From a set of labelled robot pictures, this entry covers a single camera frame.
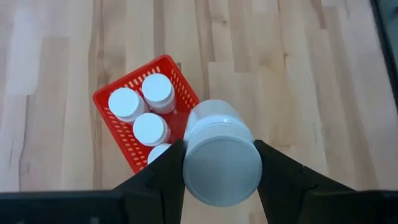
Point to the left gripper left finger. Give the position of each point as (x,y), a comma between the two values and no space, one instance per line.
(155,193)

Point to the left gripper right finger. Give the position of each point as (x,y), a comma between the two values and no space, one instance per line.
(295,193)

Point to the white plastic pill bottle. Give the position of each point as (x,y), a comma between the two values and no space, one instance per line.
(126,104)
(222,168)
(158,91)
(150,129)
(157,152)

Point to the red plastic basket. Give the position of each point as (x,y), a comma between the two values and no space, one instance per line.
(178,123)

